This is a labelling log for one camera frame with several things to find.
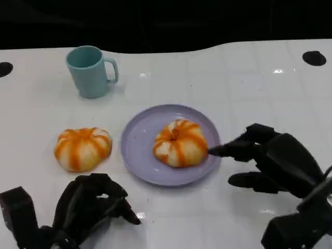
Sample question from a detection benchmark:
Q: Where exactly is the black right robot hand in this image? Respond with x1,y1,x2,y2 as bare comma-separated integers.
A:
207,123,325,199

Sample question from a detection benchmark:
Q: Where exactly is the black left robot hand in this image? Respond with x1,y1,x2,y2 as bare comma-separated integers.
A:
53,173,142,246

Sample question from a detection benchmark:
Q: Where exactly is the orange and white bread roll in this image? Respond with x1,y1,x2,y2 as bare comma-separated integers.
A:
53,127,113,172
152,119,209,168

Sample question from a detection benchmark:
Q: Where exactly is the lilac plate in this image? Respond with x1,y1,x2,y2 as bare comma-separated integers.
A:
120,104,222,187

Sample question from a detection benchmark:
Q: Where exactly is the pale green mug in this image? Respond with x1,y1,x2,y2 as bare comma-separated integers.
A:
65,45,119,99

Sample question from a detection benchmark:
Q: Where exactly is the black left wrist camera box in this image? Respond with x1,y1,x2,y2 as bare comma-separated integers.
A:
0,186,40,243

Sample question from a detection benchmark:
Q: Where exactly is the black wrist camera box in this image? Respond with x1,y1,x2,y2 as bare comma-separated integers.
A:
0,186,40,243
260,210,332,249

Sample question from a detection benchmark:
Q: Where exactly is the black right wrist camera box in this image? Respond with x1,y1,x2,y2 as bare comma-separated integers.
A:
260,210,332,249

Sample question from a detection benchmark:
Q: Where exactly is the black table cable hole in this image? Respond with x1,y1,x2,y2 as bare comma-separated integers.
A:
302,50,327,67
0,62,14,78

